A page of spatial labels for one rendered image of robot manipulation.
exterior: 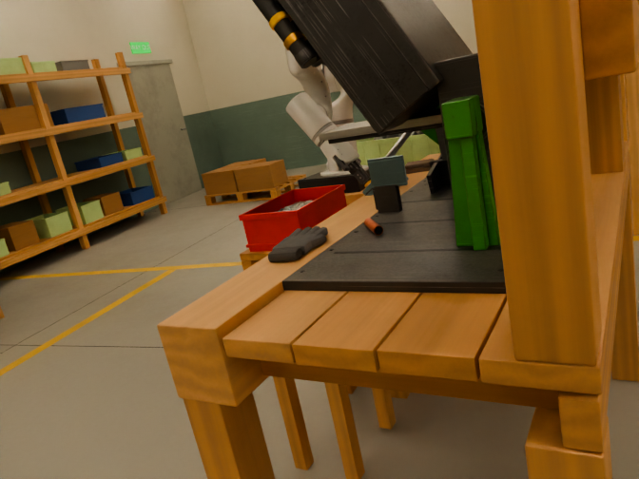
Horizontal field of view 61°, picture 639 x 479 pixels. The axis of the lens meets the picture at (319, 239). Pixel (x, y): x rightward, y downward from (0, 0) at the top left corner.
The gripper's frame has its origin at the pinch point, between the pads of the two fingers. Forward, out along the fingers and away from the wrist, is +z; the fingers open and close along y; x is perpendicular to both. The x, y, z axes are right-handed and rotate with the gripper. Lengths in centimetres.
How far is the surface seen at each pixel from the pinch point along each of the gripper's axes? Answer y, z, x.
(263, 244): 22.5, -3.5, -28.4
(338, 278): 68, 19, 18
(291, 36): 43, -26, 32
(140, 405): 6, 2, -163
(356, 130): 29.8, -4.7, 22.4
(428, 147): -79, 1, -8
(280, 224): 22.1, -4.2, -19.1
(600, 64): 79, 21, 72
